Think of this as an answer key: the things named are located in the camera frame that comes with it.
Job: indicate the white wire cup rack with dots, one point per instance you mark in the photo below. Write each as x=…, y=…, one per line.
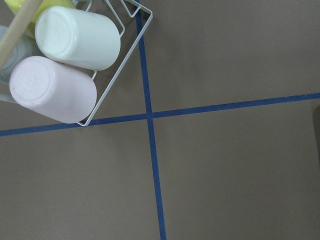
x=138, y=9

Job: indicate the pink plastic cup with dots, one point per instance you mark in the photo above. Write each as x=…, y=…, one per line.
x=53, y=89

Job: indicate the yellow plastic cup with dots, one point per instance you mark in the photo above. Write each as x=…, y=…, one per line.
x=15, y=5

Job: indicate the white plastic cup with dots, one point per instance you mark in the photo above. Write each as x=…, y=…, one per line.
x=79, y=38

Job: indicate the pale green plastic cup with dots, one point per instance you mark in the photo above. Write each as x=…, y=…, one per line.
x=25, y=48

